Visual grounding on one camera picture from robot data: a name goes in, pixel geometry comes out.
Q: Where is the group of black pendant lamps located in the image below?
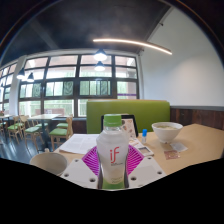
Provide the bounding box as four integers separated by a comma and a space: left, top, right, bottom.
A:
16, 48, 108, 83

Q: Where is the white paper document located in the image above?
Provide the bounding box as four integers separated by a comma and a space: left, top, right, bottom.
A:
58, 133, 100, 156

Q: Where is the long linear ceiling light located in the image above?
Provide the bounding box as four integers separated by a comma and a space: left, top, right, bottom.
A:
92, 37, 173, 56

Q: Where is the group of green-seated wooden chairs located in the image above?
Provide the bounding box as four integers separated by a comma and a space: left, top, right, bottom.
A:
0, 114, 74, 152

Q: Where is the small blue-capped bottle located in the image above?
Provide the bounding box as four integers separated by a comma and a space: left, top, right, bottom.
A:
141, 128, 148, 145

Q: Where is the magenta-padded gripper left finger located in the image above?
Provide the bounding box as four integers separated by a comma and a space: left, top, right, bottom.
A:
61, 145, 101, 190

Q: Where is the green upholstered bench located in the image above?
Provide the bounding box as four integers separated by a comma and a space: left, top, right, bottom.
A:
86, 99, 171, 135

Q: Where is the white green-capped drink bottle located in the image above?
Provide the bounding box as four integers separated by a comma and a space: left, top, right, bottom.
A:
95, 113, 130, 191

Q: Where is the light wooden dining table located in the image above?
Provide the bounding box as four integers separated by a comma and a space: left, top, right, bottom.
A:
27, 113, 63, 148

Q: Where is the brown sachet packet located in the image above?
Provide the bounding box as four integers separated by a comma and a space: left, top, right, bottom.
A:
163, 149, 181, 161

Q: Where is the colourful sticker sheet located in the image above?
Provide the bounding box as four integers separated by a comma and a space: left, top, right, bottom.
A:
129, 137, 144, 148

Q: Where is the small white flat device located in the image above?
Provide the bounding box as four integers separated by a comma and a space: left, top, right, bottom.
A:
137, 146, 155, 157

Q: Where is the white sachet packet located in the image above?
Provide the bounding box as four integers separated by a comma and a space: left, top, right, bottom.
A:
169, 142, 189, 153

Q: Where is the white ceramic bowl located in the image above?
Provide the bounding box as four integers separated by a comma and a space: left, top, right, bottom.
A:
151, 121, 184, 145

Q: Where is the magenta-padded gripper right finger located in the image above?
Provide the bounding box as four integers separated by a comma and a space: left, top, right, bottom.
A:
126, 145, 167, 190

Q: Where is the large dark-framed grid window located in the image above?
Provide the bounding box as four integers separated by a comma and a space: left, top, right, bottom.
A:
0, 54, 139, 118

